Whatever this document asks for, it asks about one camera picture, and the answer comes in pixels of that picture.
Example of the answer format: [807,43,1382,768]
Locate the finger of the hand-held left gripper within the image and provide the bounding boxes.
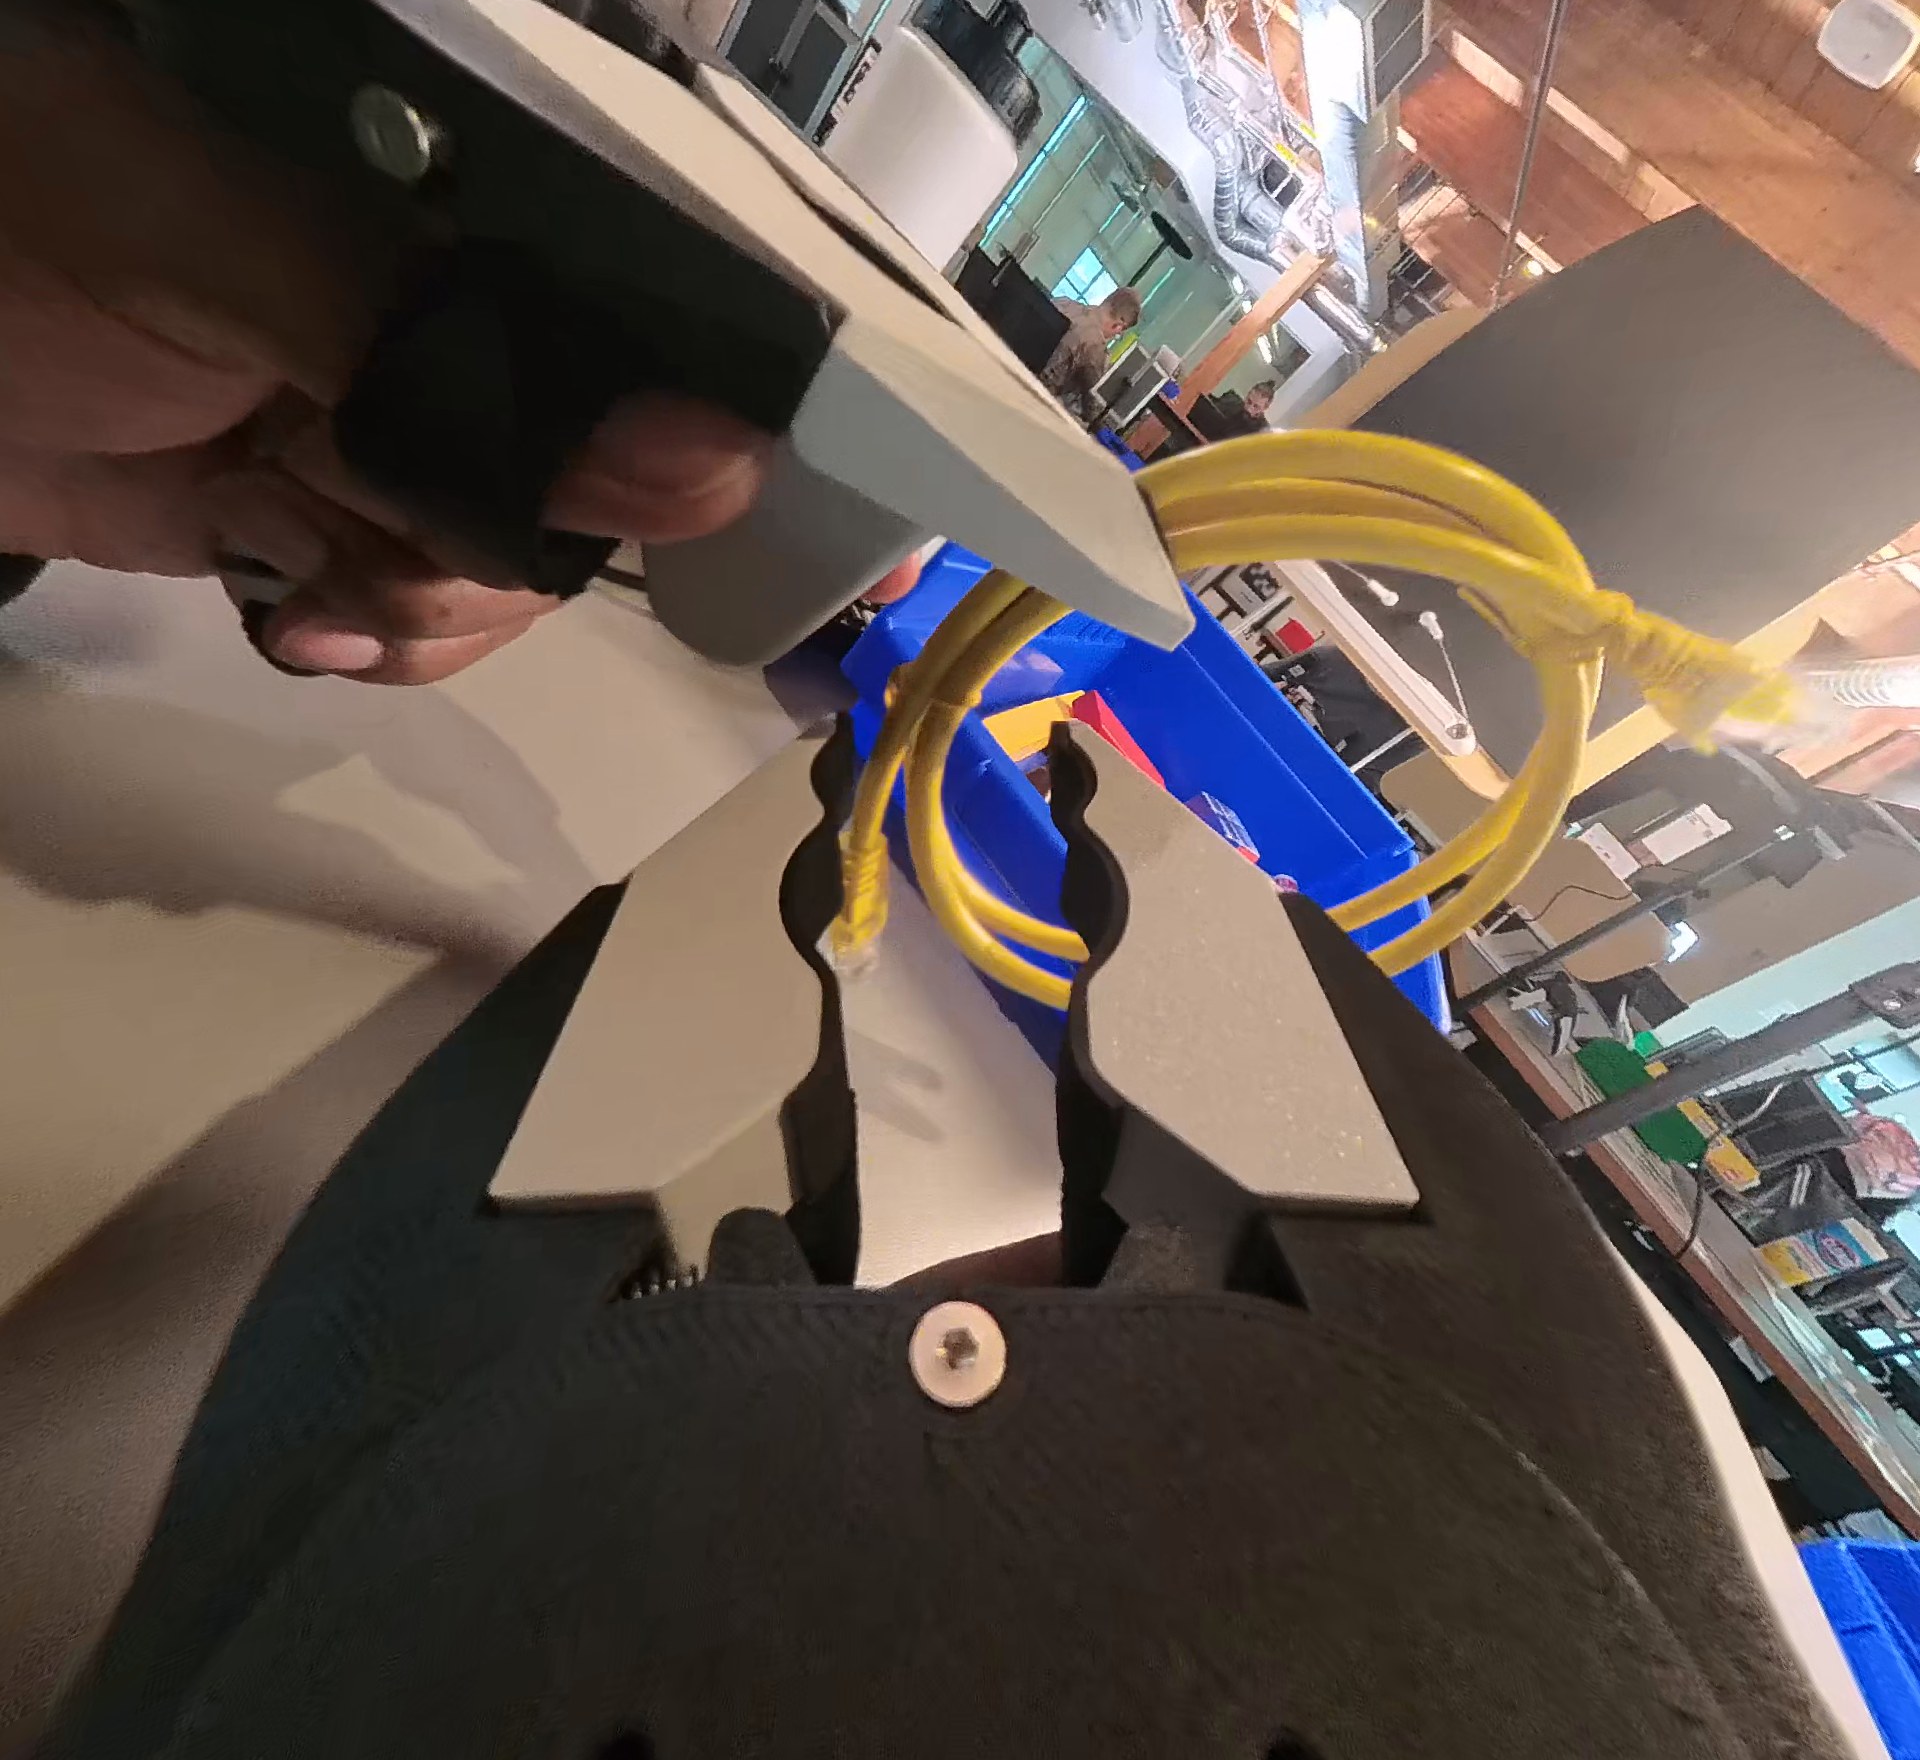
[693,62,980,327]
[447,0,1201,672]

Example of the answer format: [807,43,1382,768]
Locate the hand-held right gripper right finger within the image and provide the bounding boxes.
[1044,719,1424,1290]

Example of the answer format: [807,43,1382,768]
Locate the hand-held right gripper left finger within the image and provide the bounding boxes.
[486,723,868,1290]

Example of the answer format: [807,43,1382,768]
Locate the blue plastic bin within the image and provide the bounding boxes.
[840,545,1451,1065]

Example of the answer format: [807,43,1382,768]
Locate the yellow ethernet cable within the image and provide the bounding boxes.
[822,429,1920,1016]

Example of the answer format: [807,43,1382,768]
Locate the person's left hand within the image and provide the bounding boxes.
[0,0,782,686]

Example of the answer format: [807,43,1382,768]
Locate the white water bottle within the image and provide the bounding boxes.
[822,0,1044,279]

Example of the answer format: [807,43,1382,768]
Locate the yellow block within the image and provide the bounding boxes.
[983,693,1082,760]

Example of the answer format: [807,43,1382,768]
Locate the red block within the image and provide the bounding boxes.
[1073,693,1164,789]

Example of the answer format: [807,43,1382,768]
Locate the white board stand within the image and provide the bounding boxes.
[1283,560,1481,760]

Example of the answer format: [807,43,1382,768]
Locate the green box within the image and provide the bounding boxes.
[1574,1033,1713,1163]

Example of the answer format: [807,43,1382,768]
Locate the dark blue storage bin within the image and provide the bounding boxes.
[1801,1535,1920,1760]

